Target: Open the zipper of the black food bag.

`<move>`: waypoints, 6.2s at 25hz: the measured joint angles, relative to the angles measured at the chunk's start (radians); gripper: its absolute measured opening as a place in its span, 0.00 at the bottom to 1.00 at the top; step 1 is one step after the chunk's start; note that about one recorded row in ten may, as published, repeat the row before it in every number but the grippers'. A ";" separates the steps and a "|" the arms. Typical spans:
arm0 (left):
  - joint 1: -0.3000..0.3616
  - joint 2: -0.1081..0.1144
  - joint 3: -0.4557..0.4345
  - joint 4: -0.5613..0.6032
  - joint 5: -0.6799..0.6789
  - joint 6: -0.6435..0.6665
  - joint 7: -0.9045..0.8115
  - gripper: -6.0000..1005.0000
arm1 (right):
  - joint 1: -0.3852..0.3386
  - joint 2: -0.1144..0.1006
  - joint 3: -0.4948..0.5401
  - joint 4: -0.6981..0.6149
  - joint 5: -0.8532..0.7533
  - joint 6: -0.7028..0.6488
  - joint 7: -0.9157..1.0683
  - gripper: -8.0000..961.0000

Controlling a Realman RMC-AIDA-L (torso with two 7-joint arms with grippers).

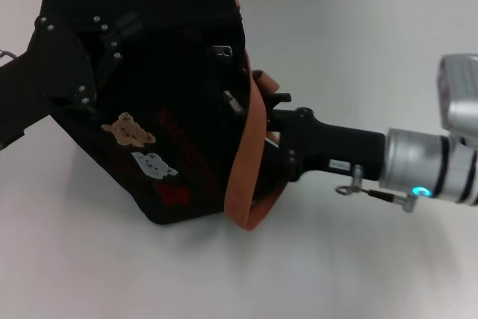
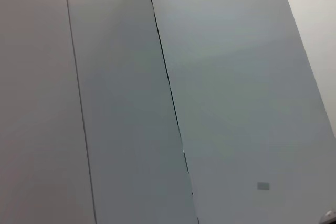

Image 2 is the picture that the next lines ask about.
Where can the small grey wall label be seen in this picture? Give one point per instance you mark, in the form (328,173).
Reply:
(263,186)

